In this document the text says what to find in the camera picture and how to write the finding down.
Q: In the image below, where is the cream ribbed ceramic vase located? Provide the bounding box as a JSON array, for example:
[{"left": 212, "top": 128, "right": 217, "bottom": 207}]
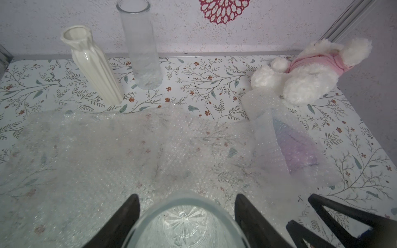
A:
[{"left": 61, "top": 25, "right": 124, "bottom": 105}]

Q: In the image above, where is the bubble wrapped purple vase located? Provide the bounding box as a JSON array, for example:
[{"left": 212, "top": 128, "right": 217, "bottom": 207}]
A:
[{"left": 241, "top": 89, "right": 341, "bottom": 188}]

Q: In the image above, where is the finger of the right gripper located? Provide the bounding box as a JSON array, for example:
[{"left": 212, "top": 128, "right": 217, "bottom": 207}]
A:
[
  {"left": 286, "top": 220, "right": 335, "bottom": 248},
  {"left": 308, "top": 194, "right": 397, "bottom": 248}
]

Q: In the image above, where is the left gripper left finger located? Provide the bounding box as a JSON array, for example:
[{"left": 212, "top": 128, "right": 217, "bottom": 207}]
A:
[{"left": 83, "top": 194, "right": 140, "bottom": 248}]

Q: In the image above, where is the white pink plush toy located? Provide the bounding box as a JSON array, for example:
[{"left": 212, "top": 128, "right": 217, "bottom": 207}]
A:
[{"left": 251, "top": 38, "right": 372, "bottom": 105}]

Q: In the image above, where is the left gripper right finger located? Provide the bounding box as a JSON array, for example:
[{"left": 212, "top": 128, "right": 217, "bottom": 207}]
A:
[{"left": 234, "top": 194, "right": 292, "bottom": 248}]

